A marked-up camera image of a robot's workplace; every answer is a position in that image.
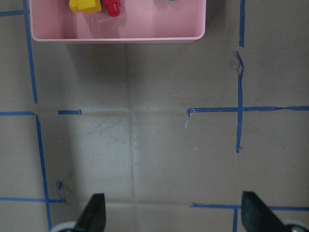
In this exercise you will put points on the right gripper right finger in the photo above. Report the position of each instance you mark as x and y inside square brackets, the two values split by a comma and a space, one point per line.
[257, 217]

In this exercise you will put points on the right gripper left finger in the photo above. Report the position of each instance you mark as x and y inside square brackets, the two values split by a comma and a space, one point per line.
[93, 217]

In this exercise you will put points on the yellow toy block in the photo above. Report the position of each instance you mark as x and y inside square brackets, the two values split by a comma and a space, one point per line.
[85, 6]

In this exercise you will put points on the red toy block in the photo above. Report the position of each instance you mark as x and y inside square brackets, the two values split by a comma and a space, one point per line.
[113, 7]

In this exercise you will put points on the pink plastic box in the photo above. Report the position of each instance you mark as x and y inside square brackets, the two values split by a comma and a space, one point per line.
[140, 21]

